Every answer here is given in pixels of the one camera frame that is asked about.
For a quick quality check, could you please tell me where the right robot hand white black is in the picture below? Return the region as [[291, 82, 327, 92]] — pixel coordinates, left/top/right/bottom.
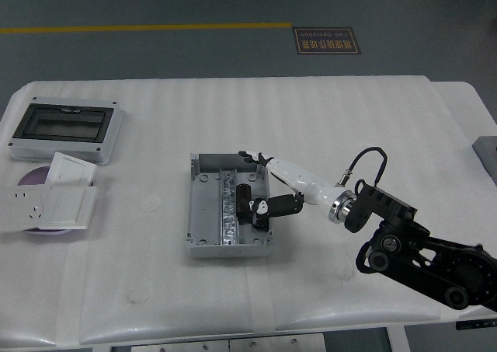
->
[[238, 149, 345, 232]]

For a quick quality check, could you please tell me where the open grey junction box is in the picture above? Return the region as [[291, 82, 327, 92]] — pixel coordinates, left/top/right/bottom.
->
[[182, 152, 277, 260]]

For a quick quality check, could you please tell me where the grey distribution box dark window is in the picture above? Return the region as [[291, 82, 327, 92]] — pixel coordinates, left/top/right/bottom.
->
[[7, 96, 126, 166]]

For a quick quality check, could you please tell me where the white foam mat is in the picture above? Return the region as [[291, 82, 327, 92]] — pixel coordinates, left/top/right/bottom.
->
[[0, 75, 491, 347]]

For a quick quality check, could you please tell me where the white table leg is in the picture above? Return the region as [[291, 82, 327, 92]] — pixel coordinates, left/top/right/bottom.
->
[[382, 326, 408, 352]]

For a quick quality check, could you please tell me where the grey flat block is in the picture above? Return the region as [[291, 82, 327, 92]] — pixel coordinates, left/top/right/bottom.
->
[[471, 135, 497, 173]]

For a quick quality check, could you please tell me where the grey metal crossbar plate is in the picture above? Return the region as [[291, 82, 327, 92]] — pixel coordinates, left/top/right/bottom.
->
[[109, 333, 327, 352]]

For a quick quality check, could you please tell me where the black table control panel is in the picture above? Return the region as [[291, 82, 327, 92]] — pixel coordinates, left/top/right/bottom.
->
[[456, 319, 497, 331]]

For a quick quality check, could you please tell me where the white tape strip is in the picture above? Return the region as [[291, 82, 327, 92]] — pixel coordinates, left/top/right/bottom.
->
[[54, 246, 92, 347]]

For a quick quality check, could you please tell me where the purple round plate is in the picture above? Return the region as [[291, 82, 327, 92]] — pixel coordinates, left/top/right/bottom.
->
[[17, 165, 96, 236]]

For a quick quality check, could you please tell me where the white socket panel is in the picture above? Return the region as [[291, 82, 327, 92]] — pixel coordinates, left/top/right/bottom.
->
[[0, 186, 54, 235]]

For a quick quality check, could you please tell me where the metal mounting rail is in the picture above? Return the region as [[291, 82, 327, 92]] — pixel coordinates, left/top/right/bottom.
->
[[217, 168, 242, 247]]

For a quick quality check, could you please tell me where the white switch panel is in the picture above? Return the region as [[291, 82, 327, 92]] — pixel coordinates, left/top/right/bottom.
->
[[38, 185, 99, 231], [46, 152, 98, 186]]

